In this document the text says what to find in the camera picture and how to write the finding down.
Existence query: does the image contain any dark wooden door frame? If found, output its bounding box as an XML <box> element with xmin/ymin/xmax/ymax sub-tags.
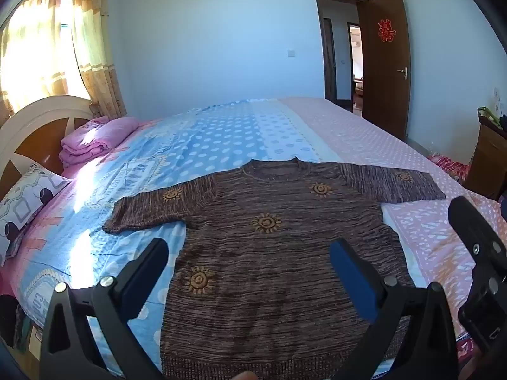
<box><xmin>314</xmin><ymin>0</ymin><xmax>371</xmax><ymax>114</ymax></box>

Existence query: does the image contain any patterned white pillow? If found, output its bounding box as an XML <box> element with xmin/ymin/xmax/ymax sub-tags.
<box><xmin>0</xmin><ymin>163</ymin><xmax>72</xmax><ymax>266</ymax></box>

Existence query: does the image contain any red patterned cloth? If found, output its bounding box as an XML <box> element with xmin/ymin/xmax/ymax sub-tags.
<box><xmin>427</xmin><ymin>154</ymin><xmax>470</xmax><ymax>181</ymax></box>

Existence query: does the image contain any cream wooden headboard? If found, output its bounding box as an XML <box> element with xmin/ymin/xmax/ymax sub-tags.
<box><xmin>0</xmin><ymin>95</ymin><xmax>99</xmax><ymax>202</ymax></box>

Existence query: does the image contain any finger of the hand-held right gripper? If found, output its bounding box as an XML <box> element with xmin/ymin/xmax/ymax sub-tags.
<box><xmin>448</xmin><ymin>197</ymin><xmax>507</xmax><ymax>286</ymax></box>

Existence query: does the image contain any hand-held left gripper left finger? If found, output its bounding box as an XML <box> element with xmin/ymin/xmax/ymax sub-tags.
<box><xmin>39</xmin><ymin>238</ymin><xmax>170</xmax><ymax>380</ymax></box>

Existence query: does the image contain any red paper door decoration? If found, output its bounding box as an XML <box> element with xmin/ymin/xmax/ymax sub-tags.
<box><xmin>377</xmin><ymin>18</ymin><xmax>397</xmax><ymax>43</ymax></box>

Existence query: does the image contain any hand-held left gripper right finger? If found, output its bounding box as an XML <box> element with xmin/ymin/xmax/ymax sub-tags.
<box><xmin>330</xmin><ymin>238</ymin><xmax>460</xmax><ymax>380</ymax></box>

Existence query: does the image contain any brown wooden cabinet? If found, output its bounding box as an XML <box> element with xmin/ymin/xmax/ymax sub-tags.
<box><xmin>463</xmin><ymin>108</ymin><xmax>507</xmax><ymax>203</ymax></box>

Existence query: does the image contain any folded pink blanket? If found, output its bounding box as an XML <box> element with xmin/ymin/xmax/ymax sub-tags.
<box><xmin>59</xmin><ymin>116</ymin><xmax>139</xmax><ymax>167</ymax></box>

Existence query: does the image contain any dotted blue pink bed sheet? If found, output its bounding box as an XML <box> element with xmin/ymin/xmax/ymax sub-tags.
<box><xmin>0</xmin><ymin>96</ymin><xmax>507</xmax><ymax>380</ymax></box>

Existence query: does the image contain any brown wooden door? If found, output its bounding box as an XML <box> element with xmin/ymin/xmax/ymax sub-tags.
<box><xmin>361</xmin><ymin>0</ymin><xmax>410</xmax><ymax>141</ymax></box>

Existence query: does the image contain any brown knit sweater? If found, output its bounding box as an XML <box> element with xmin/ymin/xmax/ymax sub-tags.
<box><xmin>102</xmin><ymin>157</ymin><xmax>447</xmax><ymax>380</ymax></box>

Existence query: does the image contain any green object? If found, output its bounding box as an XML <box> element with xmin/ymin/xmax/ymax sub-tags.
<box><xmin>477</xmin><ymin>107</ymin><xmax>501</xmax><ymax>128</ymax></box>

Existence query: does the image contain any yellow patterned curtain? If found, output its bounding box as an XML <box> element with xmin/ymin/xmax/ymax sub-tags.
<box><xmin>0</xmin><ymin>0</ymin><xmax>127</xmax><ymax>127</ymax></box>

